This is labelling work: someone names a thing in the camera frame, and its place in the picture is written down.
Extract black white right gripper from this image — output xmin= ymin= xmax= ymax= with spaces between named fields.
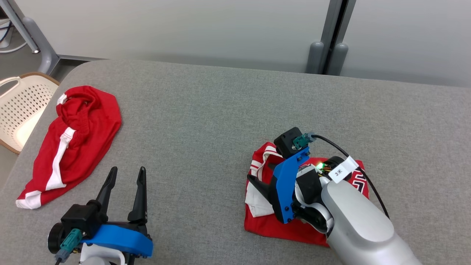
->
xmin=247 ymin=167 xmax=334 ymax=233

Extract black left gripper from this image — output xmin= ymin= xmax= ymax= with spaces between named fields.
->
xmin=96 ymin=166 xmax=152 ymax=238

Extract red basketball jersey white trim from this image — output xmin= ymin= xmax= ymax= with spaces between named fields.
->
xmin=244 ymin=142 xmax=369 ymax=247

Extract red shorts with white stripe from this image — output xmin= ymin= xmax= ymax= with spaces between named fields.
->
xmin=16 ymin=86 xmax=122 ymax=209

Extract cream perforated laundry basket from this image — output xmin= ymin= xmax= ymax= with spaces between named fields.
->
xmin=0 ymin=72 xmax=60 ymax=155

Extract grey rounded partition foot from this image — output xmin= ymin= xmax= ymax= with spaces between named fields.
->
xmin=327 ymin=43 xmax=349 ymax=76
xmin=307 ymin=41 xmax=325 ymax=74

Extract green right camera connector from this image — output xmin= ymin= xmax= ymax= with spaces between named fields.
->
xmin=293 ymin=132 xmax=316 ymax=150

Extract green camera connector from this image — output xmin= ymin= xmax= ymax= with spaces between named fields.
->
xmin=55 ymin=228 xmax=83 ymax=262
xmin=293 ymin=132 xmax=316 ymax=150

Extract green left camera connector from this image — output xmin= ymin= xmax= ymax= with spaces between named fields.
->
xmin=55 ymin=228 xmax=83 ymax=262

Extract white cable label tag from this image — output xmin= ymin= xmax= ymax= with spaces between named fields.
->
xmin=328 ymin=156 xmax=358 ymax=184

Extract black right camera cable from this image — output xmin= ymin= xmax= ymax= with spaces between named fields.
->
xmin=312 ymin=135 xmax=390 ymax=218

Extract grey partition post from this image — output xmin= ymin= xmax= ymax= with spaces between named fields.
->
xmin=320 ymin=0 xmax=357 ymax=74

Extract white floor cables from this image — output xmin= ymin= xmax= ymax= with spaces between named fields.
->
xmin=0 ymin=42 xmax=28 ymax=54

